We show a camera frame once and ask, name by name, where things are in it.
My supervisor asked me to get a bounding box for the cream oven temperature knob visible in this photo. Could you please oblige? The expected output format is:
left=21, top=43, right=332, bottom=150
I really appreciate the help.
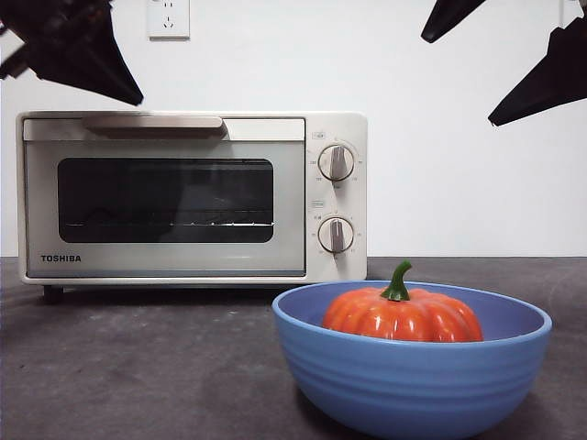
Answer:
left=317, top=145, right=356, bottom=184

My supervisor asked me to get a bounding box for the glass oven door with handle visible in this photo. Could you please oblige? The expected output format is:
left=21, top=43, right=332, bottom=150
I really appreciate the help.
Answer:
left=22, top=115, right=307, bottom=280

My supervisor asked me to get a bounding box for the orange pumpkin with green stem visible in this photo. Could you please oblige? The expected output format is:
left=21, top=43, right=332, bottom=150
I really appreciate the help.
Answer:
left=321, top=259, right=484, bottom=344

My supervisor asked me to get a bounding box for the cream oven timer knob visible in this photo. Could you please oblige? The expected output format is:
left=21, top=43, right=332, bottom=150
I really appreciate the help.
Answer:
left=317, top=215, right=356, bottom=257

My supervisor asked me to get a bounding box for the metal wire oven rack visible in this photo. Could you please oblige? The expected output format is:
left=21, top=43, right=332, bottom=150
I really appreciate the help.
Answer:
left=66, top=221, right=276, bottom=228

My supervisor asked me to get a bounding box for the white wall socket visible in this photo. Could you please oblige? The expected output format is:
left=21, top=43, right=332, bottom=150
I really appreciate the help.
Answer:
left=561, top=0, right=580, bottom=28
left=147, top=0, right=192, bottom=40

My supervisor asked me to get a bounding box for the cream Toshiba toaster oven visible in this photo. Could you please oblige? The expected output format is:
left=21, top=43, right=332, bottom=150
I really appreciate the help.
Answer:
left=16, top=111, right=369, bottom=304

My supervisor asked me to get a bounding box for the blue ribbed bowl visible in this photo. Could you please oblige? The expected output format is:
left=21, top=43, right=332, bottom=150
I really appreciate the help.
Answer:
left=271, top=280, right=554, bottom=440

